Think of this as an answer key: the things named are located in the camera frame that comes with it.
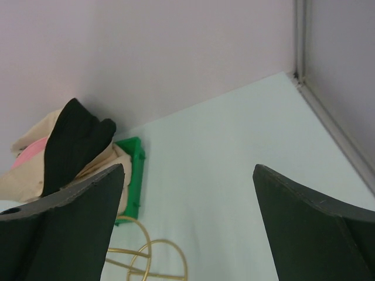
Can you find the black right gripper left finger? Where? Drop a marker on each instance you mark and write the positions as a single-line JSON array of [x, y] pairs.
[[63, 236]]

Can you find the gold wire stand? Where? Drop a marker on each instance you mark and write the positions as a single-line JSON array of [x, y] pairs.
[[146, 252]]

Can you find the black bucket hat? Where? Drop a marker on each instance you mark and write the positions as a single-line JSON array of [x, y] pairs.
[[76, 139]]

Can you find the beige bucket hat pink lining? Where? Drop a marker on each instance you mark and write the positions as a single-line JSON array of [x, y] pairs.
[[24, 182]]

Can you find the green plastic tray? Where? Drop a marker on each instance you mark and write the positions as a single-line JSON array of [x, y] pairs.
[[133, 147]]

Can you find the aluminium frame post right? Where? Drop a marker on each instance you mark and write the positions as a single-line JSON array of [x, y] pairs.
[[334, 54]]

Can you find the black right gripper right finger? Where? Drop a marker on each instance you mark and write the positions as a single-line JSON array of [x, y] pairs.
[[313, 236]]

